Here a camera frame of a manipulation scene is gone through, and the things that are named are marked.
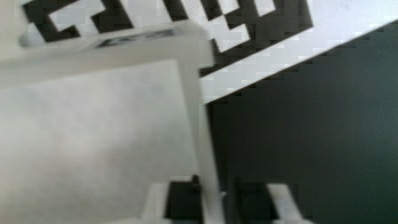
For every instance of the small white drawer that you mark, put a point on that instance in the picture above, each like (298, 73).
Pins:
(104, 128)

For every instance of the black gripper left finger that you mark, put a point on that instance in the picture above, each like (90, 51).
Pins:
(173, 202)

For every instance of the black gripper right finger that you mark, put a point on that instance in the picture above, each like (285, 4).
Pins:
(264, 204)

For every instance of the white marker sheet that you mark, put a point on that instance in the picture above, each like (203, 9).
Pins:
(269, 33)

